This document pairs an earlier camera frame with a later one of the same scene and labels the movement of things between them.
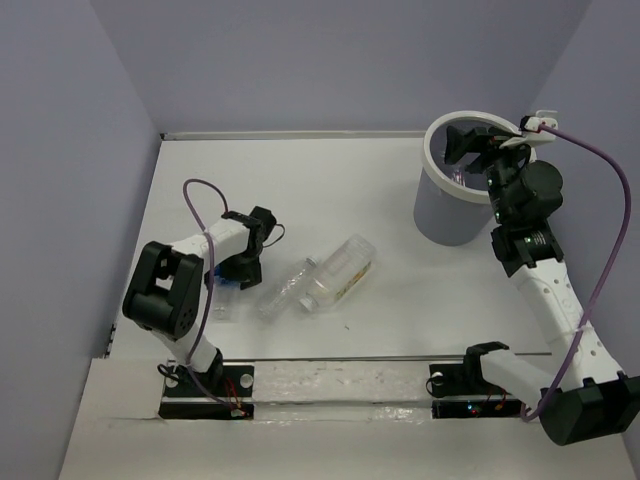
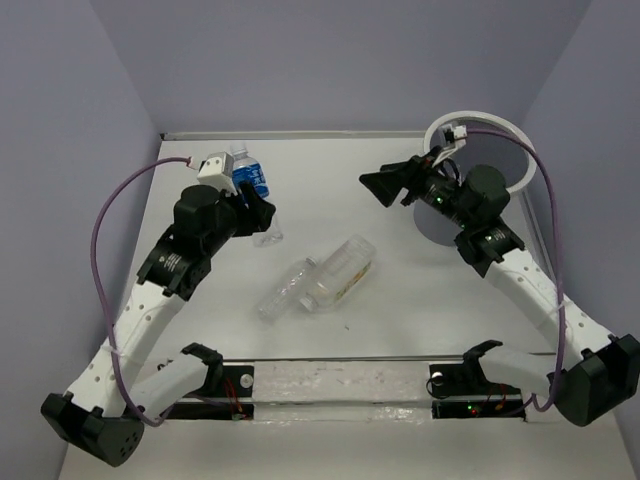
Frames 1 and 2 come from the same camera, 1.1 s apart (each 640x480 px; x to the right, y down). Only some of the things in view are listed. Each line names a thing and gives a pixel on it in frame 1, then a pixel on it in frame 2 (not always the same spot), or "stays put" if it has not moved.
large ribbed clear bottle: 344,270 stays put
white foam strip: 360,391 stays put
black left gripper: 249,276 to 256,217
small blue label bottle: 225,298 to 246,169
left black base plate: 225,393 stays put
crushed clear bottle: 287,291 stays put
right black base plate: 460,380 stays put
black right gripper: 485,141 to 387,183
